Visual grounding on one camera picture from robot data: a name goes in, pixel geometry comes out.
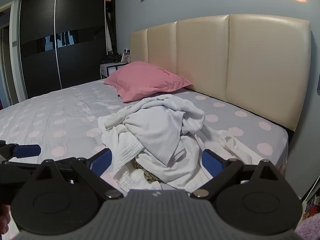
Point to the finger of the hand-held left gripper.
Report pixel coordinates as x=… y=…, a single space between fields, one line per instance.
x=22 y=163
x=27 y=151

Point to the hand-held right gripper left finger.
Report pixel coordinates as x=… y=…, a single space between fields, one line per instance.
x=102 y=161

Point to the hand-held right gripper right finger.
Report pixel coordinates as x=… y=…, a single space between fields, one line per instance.
x=212 y=162

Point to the white waffle knit garment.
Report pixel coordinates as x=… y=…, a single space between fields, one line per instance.
x=127 y=152

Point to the white fleece sweater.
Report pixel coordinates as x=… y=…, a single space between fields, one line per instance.
x=155 y=135

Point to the hanging clothes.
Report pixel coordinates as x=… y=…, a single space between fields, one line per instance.
x=110 y=30

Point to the thin white cloth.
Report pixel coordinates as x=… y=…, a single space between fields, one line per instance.
x=232 y=145

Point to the brown slipper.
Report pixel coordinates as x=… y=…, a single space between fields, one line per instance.
x=4 y=217

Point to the brown patterned cloth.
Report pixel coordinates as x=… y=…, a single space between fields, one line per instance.
x=150 y=175

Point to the white nightstand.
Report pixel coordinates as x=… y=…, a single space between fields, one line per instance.
x=110 y=70

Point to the pink pillow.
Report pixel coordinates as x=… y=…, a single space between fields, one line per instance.
x=145 y=80

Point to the beige padded headboard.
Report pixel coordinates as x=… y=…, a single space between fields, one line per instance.
x=237 y=67

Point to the black bag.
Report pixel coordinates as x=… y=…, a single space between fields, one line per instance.
x=111 y=58

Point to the printed box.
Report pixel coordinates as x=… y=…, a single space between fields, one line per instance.
x=311 y=210

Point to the purple fuzzy rug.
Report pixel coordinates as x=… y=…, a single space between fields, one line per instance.
x=310 y=228

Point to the black sliding wardrobe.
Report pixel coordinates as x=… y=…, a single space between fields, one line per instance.
x=75 y=42

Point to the white door frame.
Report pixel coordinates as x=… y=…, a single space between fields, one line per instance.
x=14 y=55

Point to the small picture frame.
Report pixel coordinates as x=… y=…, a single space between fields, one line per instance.
x=125 y=58

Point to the white wall socket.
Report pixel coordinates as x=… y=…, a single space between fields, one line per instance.
x=126 y=50

